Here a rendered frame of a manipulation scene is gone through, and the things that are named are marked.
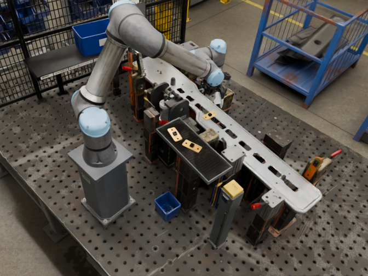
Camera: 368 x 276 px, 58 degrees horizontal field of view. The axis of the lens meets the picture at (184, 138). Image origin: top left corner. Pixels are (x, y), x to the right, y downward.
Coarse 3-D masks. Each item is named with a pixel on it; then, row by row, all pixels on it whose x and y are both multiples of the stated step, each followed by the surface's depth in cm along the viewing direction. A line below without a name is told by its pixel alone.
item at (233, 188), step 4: (232, 180) 137; (228, 184) 136; (232, 184) 136; (236, 184) 136; (224, 188) 135; (228, 188) 134; (232, 188) 134; (236, 188) 134; (240, 188) 135; (228, 192) 133; (232, 192) 133; (236, 192) 133; (232, 196) 132
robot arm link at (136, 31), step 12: (132, 24) 114; (144, 24) 115; (120, 36) 119; (132, 36) 115; (144, 36) 115; (156, 36) 117; (132, 48) 120; (144, 48) 117; (156, 48) 118; (168, 48) 122; (180, 48) 127; (168, 60) 126; (180, 60) 128; (192, 60) 131; (204, 60) 137; (192, 72) 136; (204, 72) 138; (216, 72) 139; (216, 84) 143
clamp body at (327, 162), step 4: (316, 156) 163; (320, 156) 165; (312, 160) 161; (324, 160) 162; (328, 160) 162; (308, 164) 161; (324, 164) 160; (328, 164) 160; (320, 168) 158; (324, 168) 159; (328, 168) 164; (304, 172) 165; (316, 172) 159; (320, 172) 159; (324, 172) 166; (304, 176) 167; (316, 176) 161; (320, 176) 165; (324, 176) 170; (308, 180) 166; (312, 180) 164; (316, 180) 164; (312, 184) 165; (316, 184) 175; (296, 188) 177
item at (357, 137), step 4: (364, 120) 308; (364, 124) 309; (360, 128) 314; (364, 128) 311; (356, 132) 319; (360, 132) 316; (364, 132) 314; (356, 136) 321; (360, 136) 318; (356, 140) 323
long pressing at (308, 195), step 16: (144, 64) 215; (160, 64) 217; (160, 80) 205; (176, 80) 206; (192, 96) 197; (224, 112) 190; (208, 128) 180; (240, 128) 181; (256, 144) 174; (256, 160) 166; (272, 160) 167; (256, 176) 160; (272, 176) 160; (288, 176) 161; (288, 192) 155; (304, 192) 155; (320, 192) 156; (304, 208) 149
